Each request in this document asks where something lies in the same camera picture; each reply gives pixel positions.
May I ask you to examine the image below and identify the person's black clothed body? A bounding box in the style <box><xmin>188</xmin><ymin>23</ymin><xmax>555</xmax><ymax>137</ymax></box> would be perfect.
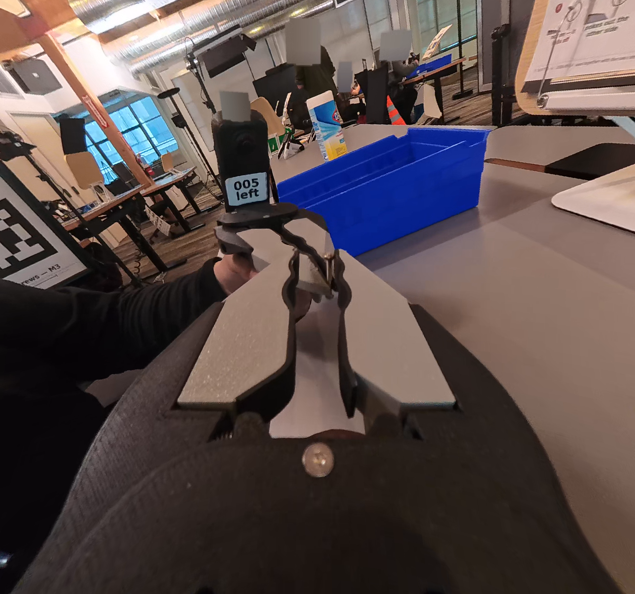
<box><xmin>0</xmin><ymin>376</ymin><xmax>115</xmax><ymax>594</ymax></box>

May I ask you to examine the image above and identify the black monitor screen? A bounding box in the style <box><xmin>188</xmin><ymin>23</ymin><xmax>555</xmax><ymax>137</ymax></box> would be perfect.
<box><xmin>253</xmin><ymin>64</ymin><xmax>299</xmax><ymax>110</ymax></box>

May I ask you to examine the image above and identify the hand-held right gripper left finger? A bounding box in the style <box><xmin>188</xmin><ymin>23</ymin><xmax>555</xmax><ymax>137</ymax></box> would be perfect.
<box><xmin>177</xmin><ymin>249</ymin><xmax>301</xmax><ymax>431</ymax></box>

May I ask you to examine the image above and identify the silver ventilation duct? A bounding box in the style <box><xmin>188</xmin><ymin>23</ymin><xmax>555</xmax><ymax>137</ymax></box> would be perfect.
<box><xmin>126</xmin><ymin>0</ymin><xmax>427</xmax><ymax>76</ymax></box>

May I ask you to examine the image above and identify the wooden support post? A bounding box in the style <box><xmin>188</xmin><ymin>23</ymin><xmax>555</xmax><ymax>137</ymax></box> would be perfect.
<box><xmin>37</xmin><ymin>33</ymin><xmax>152</xmax><ymax>185</ymax></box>

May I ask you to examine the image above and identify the blue plastic bin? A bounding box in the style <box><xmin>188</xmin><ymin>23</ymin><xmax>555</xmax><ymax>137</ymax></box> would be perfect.
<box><xmin>277</xmin><ymin>127</ymin><xmax>492</xmax><ymax>257</ymax></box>
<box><xmin>416</xmin><ymin>54</ymin><xmax>453</xmax><ymax>77</ymax></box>

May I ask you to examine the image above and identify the disinfecting wipes canister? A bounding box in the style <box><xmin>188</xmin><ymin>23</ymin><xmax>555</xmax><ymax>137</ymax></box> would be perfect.
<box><xmin>306</xmin><ymin>91</ymin><xmax>348</xmax><ymax>163</ymax></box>

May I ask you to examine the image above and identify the printed instruction sheet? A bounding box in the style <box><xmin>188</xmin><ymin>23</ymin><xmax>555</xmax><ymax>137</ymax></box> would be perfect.
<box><xmin>525</xmin><ymin>0</ymin><xmax>635</xmax><ymax>84</ymax></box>

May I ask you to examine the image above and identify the person's left forearm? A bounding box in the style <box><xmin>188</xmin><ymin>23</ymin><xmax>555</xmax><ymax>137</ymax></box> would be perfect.
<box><xmin>0</xmin><ymin>259</ymin><xmax>229</xmax><ymax>381</ymax></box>

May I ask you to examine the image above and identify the orange traffic cone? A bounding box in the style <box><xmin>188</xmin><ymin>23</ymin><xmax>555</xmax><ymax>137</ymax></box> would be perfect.
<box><xmin>386</xmin><ymin>96</ymin><xmax>413</xmax><ymax>126</ymax></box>

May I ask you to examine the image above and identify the large paned window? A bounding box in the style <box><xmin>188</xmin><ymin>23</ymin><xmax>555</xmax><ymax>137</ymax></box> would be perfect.
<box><xmin>83</xmin><ymin>97</ymin><xmax>179</xmax><ymax>171</ymax></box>

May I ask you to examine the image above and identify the black studio light panel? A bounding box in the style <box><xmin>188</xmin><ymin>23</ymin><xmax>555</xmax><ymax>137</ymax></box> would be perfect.
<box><xmin>192</xmin><ymin>29</ymin><xmax>257</xmax><ymax>78</ymax></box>

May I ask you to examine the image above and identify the white document stand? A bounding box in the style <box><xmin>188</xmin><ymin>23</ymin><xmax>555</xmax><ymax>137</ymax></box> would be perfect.
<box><xmin>535</xmin><ymin>76</ymin><xmax>635</xmax><ymax>233</ymax></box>

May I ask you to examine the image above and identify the framed black white marker sign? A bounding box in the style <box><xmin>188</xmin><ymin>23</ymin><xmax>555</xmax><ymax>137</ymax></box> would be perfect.
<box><xmin>0</xmin><ymin>160</ymin><xmax>93</xmax><ymax>291</ymax></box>

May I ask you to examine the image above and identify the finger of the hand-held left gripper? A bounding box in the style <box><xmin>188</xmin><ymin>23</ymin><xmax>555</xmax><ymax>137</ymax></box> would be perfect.
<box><xmin>281</xmin><ymin>217</ymin><xmax>334</xmax><ymax>260</ymax></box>
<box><xmin>237</xmin><ymin>229</ymin><xmax>333</xmax><ymax>318</ymax></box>

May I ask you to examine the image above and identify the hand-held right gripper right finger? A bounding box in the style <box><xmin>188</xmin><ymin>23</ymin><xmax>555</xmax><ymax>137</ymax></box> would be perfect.
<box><xmin>333</xmin><ymin>250</ymin><xmax>457</xmax><ymax>437</ymax></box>

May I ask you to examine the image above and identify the grey partition panel on stand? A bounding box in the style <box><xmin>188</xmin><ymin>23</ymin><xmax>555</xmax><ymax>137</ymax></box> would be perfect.
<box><xmin>475</xmin><ymin>0</ymin><xmax>540</xmax><ymax>126</ymax></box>

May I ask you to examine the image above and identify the black square panel light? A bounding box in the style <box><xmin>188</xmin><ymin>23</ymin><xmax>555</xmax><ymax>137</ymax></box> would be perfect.
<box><xmin>60</xmin><ymin>118</ymin><xmax>86</xmax><ymax>155</ymax></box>

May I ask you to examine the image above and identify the wooden backing board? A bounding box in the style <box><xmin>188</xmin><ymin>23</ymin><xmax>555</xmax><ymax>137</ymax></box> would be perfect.
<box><xmin>515</xmin><ymin>0</ymin><xmax>564</xmax><ymax>116</ymax></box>

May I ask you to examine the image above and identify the wooden top desk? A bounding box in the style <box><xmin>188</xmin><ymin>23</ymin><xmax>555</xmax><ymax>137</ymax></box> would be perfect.
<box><xmin>62</xmin><ymin>167</ymin><xmax>205</xmax><ymax>270</ymax></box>

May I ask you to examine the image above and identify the black ceiling box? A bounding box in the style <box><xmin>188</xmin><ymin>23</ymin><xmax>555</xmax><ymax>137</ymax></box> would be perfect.
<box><xmin>9</xmin><ymin>58</ymin><xmax>64</xmax><ymax>95</ymax></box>

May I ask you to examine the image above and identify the person's left hand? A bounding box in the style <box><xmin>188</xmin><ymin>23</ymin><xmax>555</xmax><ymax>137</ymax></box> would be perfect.
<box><xmin>213</xmin><ymin>256</ymin><xmax>259</xmax><ymax>296</ymax></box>

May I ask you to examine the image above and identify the black flat pad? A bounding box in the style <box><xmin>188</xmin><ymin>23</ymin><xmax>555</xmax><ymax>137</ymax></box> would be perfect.
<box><xmin>545</xmin><ymin>143</ymin><xmax>635</xmax><ymax>181</ymax></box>

